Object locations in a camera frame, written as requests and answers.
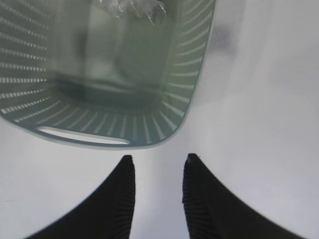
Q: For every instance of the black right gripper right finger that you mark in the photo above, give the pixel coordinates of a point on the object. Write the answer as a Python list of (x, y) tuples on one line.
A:
[(213, 212)]

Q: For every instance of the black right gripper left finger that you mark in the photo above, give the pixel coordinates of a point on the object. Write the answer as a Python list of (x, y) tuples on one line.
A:
[(105, 214)]

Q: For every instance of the green woven plastic basket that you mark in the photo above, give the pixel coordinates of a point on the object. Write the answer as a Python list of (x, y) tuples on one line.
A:
[(71, 72)]

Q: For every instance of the clear plastic sheet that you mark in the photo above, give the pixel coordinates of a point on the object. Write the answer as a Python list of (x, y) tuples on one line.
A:
[(150, 9)]

